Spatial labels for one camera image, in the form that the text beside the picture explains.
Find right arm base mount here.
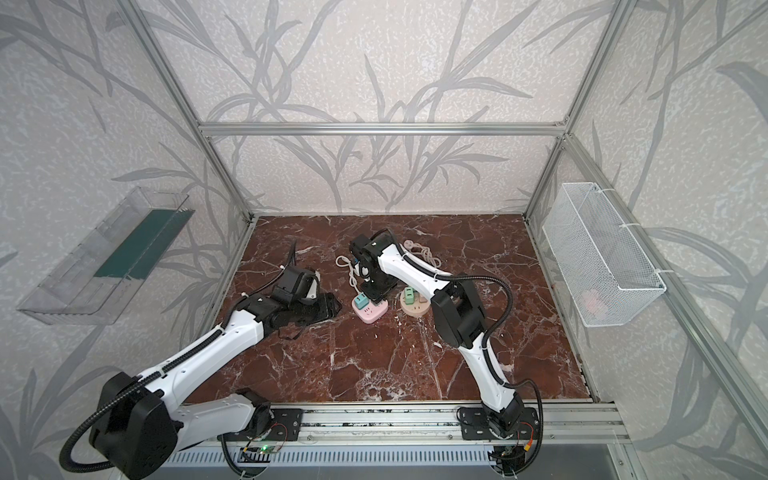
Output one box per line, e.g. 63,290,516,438
456,407,541,442

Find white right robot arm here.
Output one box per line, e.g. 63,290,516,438
350,229,524,437

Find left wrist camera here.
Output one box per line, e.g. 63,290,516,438
304,271,320,300

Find mint green charger cube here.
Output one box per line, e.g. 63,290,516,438
402,287,418,305

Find beige three-pin plug cable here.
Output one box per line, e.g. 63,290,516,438
403,239,443,271

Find white wire mesh basket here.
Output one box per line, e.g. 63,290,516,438
542,182,667,328

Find pink square power strip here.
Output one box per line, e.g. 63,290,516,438
351,299,389,324

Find beige round power strip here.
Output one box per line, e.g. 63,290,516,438
399,289,431,318

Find white two-pin plug cable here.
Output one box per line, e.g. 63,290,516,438
334,254,361,295

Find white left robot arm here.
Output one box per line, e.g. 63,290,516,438
89,266,342,479

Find aluminium cage frame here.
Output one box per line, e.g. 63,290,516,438
117,1,767,449

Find black corrugated right cable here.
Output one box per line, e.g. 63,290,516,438
389,236,544,457

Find black corrugated left cable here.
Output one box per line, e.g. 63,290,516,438
58,239,298,473

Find clear plastic wall bin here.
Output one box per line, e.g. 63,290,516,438
17,187,195,325

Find pink object in basket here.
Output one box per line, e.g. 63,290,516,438
581,289,608,321

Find teal charger cube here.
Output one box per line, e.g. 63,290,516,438
353,293,370,310

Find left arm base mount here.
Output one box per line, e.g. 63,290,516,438
233,389,304,442

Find black corrugated cable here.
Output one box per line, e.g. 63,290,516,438
58,239,298,473
389,236,544,457

